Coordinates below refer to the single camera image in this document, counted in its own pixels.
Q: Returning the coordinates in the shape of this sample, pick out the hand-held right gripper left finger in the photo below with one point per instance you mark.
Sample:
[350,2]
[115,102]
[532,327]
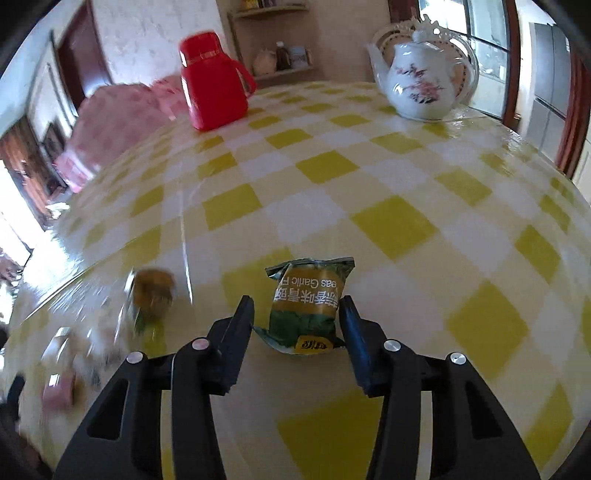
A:
[231,355]

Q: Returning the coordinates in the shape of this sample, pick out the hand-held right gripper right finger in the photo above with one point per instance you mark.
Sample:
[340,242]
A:
[358,355]

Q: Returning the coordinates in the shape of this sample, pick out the dark green snack packet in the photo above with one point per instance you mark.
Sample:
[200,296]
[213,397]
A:
[304,309]

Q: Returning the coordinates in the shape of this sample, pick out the pink snack packet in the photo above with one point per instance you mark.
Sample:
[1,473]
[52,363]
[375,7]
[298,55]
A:
[57,390]

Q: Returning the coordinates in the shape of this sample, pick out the yellow green snack packet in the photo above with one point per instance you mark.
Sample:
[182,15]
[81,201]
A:
[152,295]

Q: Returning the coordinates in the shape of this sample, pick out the pink covered chair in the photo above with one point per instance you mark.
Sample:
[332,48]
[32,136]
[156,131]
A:
[115,129]

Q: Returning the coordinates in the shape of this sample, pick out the red thermos jug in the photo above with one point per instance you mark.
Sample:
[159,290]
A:
[212,83]

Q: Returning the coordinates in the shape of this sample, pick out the white floral teapot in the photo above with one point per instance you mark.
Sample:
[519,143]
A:
[420,85]

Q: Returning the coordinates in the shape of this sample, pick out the round beige jar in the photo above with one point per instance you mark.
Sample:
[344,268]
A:
[265,63]

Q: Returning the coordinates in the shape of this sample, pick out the brown bottle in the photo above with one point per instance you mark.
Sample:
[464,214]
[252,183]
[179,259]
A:
[282,56]

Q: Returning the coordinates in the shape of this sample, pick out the small labelled jar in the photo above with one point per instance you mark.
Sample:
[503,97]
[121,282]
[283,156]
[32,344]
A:
[300,56]

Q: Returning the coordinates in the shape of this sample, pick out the white ornate chair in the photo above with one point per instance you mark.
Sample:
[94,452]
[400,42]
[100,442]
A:
[466,55]

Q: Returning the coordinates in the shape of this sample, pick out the dark wooden door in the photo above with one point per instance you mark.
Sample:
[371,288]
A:
[85,60]

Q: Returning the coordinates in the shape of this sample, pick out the wooden corner shelf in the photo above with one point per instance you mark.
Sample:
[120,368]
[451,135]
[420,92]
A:
[272,11]

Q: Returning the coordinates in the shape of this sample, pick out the window with wooden frame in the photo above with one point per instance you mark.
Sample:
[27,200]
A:
[489,50]

